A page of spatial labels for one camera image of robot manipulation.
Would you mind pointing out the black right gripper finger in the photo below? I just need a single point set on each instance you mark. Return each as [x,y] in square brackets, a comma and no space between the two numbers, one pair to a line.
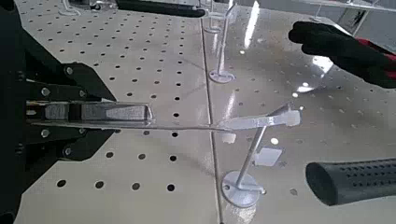
[84,141]
[87,84]

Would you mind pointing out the matte cream pegboard panel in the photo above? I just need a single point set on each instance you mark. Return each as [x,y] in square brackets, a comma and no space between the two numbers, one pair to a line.
[149,46]

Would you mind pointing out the white pegboard hook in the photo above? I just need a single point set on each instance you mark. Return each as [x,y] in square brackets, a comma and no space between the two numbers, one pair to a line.
[239,193]
[67,11]
[221,76]
[212,30]

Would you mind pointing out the black tool with red stripe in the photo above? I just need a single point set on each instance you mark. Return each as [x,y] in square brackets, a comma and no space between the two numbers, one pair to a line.
[342,49]

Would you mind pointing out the glossy white pegboard panel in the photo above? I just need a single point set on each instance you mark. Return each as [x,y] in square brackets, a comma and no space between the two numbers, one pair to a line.
[342,124]

